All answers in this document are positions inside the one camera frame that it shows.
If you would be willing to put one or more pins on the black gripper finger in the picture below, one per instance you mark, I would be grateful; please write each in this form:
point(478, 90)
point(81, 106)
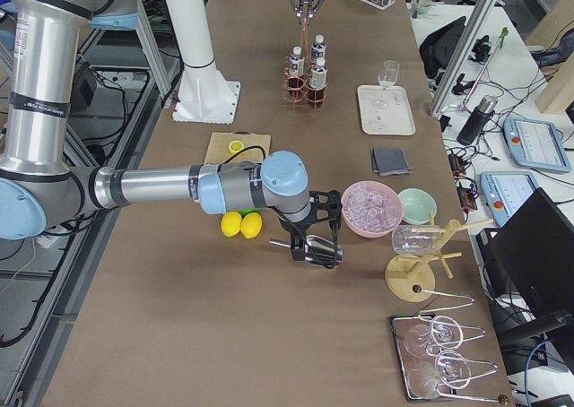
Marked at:
point(314, 6)
point(297, 7)

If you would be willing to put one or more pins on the copper wire bottle basket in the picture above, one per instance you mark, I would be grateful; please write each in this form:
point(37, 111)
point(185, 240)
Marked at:
point(298, 98)

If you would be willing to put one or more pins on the tea bottle middle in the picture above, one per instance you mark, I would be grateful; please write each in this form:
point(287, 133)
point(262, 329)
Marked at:
point(318, 49)

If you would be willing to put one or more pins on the tea bottle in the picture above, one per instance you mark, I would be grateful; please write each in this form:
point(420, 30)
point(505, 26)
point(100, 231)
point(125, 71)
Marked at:
point(317, 83)
point(295, 69)
point(318, 49)

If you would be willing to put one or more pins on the tea bottle rear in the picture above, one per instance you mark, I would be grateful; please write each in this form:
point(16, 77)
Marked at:
point(295, 69)

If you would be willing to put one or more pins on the tea bottle front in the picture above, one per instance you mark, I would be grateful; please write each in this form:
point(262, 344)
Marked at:
point(317, 83)

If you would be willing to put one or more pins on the steel ice scoop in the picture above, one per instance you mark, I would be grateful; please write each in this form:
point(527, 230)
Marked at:
point(320, 251)

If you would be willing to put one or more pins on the yellow lemon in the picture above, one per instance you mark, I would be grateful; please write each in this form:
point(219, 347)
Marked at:
point(230, 224)
point(251, 225)

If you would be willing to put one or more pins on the green lime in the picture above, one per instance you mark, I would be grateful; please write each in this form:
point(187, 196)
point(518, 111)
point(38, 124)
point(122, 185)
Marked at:
point(247, 211)

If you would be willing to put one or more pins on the pink bowl with ice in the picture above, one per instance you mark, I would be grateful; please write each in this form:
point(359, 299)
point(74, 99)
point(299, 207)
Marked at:
point(371, 209)

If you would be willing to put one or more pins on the clear wine glass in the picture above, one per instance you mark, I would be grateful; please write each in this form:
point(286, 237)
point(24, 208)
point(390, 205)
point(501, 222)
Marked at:
point(388, 75)

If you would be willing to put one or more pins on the glass jar on stand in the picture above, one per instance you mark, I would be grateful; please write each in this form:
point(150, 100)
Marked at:
point(415, 240)

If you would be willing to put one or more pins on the half lemon slice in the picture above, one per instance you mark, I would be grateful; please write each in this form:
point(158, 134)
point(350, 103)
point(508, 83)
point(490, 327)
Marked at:
point(235, 146)

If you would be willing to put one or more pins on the folded grey cloth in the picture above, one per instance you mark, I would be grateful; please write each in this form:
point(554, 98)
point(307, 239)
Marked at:
point(387, 162)

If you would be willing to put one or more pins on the wooden cutting board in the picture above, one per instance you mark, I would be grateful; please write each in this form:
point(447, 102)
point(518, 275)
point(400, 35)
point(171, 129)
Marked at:
point(217, 149)

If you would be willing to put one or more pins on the wooden cup tree stand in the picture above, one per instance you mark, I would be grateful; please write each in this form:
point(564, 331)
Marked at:
point(411, 278)

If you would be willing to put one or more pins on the mint green bowl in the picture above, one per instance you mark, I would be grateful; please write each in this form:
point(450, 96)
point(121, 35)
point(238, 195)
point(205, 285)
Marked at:
point(418, 206)

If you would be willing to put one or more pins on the black equipment case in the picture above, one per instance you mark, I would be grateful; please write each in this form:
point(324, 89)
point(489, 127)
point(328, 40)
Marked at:
point(438, 48)

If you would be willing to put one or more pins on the cream rabbit serving tray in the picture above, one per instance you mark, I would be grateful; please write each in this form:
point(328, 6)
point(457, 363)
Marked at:
point(385, 112)

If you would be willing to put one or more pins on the black glass holder tray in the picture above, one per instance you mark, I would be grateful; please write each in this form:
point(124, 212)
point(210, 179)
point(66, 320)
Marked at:
point(399, 326)

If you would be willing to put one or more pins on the hanging wine glass upper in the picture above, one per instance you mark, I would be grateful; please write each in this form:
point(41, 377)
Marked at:
point(433, 335)

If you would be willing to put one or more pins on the hanging wine glass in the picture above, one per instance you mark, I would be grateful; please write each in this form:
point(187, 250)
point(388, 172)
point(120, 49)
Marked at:
point(433, 335)
point(446, 376)

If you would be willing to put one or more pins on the hanging wine glass lower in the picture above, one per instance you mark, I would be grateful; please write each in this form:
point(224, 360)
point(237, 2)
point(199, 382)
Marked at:
point(446, 376)

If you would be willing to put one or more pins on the black thermos bottle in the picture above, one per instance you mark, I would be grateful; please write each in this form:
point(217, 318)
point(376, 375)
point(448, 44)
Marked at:
point(481, 114)

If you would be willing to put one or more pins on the blue teach pendant near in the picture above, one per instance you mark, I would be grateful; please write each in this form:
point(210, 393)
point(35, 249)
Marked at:
point(505, 192)

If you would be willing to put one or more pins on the blue teach pendant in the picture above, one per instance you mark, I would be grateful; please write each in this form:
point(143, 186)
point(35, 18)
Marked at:
point(505, 192)
point(535, 144)

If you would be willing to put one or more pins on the black monitor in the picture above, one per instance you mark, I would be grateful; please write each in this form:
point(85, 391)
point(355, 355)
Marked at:
point(531, 255)

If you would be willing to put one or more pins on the blue teach pendant far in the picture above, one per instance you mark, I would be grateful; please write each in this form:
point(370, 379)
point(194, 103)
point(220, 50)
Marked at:
point(535, 144)

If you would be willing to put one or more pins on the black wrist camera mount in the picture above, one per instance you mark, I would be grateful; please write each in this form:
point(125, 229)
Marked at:
point(325, 206)

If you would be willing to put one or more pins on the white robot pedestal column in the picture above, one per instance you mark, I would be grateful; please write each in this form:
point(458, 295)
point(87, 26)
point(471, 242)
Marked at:
point(204, 95)

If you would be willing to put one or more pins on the aluminium frame post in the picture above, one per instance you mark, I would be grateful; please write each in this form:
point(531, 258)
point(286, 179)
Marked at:
point(473, 25)

